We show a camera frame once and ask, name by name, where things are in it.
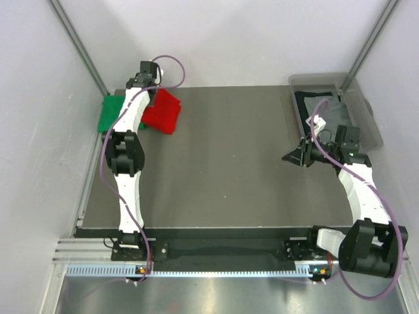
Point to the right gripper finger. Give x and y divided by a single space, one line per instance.
298 153
296 160

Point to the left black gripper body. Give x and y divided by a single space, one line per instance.
152 98

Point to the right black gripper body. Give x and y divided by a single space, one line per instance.
311 152

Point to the red t shirt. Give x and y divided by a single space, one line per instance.
163 114

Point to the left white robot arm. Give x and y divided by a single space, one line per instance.
124 156

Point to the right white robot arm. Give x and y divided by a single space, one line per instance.
370 246

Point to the folded green t shirt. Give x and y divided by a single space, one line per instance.
114 106

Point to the grey t shirt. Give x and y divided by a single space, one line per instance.
334 113

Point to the black t shirt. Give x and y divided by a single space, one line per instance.
311 96

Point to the clear plastic bin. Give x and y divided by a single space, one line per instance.
359 109

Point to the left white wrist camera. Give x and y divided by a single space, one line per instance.
160 72

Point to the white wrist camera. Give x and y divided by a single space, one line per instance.
316 124
160 72

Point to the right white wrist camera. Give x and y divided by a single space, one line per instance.
316 124

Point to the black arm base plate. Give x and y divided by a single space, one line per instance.
160 250

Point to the left corner aluminium post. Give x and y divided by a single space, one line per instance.
79 47

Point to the corner aluminium post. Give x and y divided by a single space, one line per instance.
384 17
79 47

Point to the right corner aluminium post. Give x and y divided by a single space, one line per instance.
384 17

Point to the slotted grey cable duct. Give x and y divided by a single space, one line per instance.
134 271

